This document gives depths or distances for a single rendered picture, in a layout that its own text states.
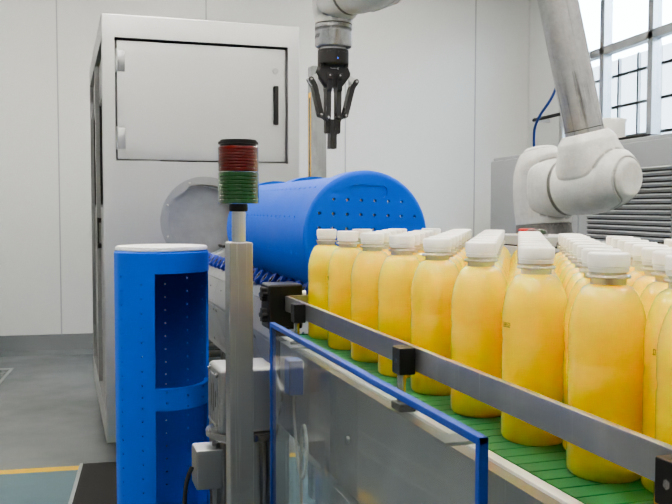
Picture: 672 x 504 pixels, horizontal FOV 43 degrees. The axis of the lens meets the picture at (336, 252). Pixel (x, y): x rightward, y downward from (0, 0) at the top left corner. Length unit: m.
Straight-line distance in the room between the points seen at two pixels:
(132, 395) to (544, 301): 1.84
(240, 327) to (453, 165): 6.17
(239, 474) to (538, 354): 0.62
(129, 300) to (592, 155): 1.36
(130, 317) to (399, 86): 5.09
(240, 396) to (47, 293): 5.76
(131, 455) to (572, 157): 1.52
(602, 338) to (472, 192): 6.70
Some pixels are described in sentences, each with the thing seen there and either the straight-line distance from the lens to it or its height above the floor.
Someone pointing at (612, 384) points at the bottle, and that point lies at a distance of 0.82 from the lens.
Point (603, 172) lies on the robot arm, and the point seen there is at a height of 1.24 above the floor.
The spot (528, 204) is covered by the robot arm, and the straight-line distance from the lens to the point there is 2.39.
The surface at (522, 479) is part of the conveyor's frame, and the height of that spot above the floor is 0.90.
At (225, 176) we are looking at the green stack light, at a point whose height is 1.20.
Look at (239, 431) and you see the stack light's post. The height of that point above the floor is 0.80.
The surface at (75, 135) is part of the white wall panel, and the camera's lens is 7.03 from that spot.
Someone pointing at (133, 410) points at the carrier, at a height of 0.55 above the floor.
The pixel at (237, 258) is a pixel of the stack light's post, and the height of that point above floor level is 1.07.
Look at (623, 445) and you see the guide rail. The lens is 0.72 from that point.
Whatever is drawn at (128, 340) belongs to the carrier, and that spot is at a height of 0.76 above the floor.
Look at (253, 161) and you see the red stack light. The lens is 1.33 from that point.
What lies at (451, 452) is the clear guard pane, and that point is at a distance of 0.85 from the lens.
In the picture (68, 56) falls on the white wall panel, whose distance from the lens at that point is 7.11.
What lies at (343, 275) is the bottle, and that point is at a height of 1.03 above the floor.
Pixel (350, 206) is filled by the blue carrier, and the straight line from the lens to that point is 1.81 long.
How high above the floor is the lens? 1.15
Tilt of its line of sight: 3 degrees down
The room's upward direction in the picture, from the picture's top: straight up
